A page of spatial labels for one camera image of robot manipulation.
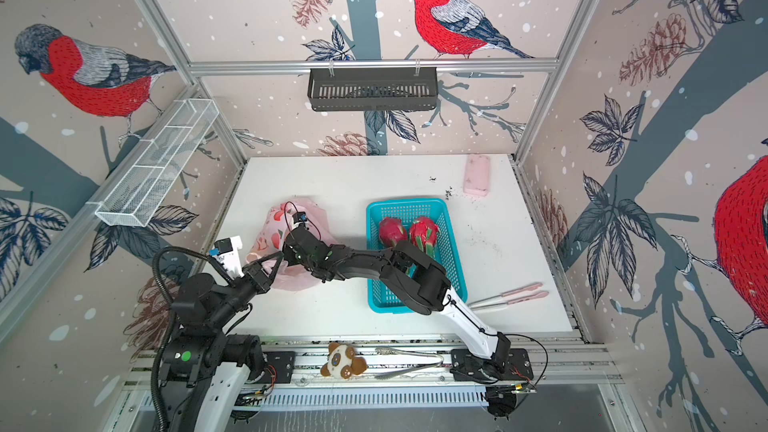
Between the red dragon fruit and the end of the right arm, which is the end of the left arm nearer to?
the end of the right arm

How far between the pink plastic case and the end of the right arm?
23.6 inches

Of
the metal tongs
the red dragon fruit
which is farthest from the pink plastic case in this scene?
the metal tongs

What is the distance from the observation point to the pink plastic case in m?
1.11

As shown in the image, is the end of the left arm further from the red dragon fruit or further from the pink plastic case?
the pink plastic case

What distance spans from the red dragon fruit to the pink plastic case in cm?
34

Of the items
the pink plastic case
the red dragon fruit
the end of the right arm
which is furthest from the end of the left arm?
the pink plastic case

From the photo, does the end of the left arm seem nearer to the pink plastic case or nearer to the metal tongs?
the metal tongs

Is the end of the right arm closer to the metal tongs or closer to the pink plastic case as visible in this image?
the metal tongs

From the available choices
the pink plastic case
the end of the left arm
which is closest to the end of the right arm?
the end of the left arm

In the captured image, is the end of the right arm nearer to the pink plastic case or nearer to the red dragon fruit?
the red dragon fruit

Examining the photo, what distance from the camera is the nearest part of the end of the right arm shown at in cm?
68

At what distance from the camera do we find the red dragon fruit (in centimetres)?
92
